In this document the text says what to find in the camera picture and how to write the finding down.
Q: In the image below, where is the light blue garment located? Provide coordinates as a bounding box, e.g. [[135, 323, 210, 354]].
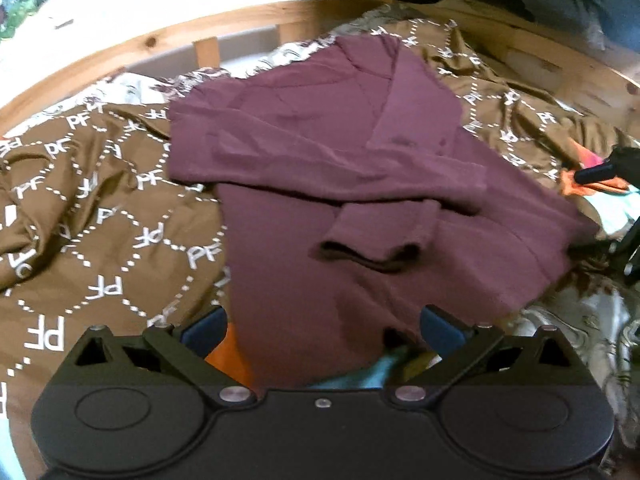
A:
[[308, 352, 401, 390]]

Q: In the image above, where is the wooden bed frame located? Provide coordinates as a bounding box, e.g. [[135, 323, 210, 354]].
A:
[[1, 0, 639, 136]]

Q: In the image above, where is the maroon long-sleeve sweater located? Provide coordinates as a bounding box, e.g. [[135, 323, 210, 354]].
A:
[[168, 35, 598, 389]]

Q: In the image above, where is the brown PF patterned blanket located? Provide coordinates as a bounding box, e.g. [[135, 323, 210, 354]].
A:
[[0, 16, 640, 480]]

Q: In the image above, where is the orange garment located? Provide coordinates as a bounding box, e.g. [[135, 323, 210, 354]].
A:
[[205, 323, 255, 387]]

